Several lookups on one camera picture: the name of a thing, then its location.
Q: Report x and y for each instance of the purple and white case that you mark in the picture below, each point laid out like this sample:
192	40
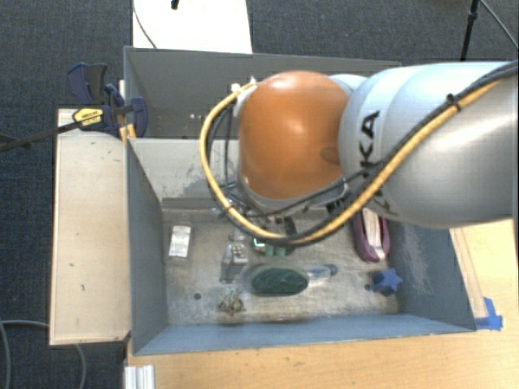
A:
371	241

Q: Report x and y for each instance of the grey metal bin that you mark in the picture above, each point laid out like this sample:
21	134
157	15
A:
154	257

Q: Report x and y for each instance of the clear bottle with green filling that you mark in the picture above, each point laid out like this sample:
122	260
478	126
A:
280	281

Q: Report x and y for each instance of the brown toy animal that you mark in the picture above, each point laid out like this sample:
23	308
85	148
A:
231	303

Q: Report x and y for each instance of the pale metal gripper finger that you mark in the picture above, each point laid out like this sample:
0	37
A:
236	257

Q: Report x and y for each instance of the pale wood flat board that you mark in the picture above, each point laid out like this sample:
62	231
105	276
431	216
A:
91	237

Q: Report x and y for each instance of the blue star-shaped toy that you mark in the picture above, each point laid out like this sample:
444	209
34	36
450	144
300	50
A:
387	282

